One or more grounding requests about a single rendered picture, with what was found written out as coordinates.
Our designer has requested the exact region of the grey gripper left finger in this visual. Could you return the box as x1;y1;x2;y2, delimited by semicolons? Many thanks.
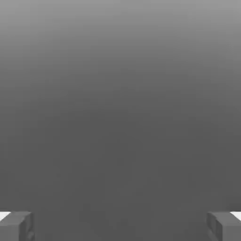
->
0;211;36;241

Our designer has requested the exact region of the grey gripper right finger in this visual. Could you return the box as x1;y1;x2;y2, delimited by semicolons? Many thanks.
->
206;211;241;241

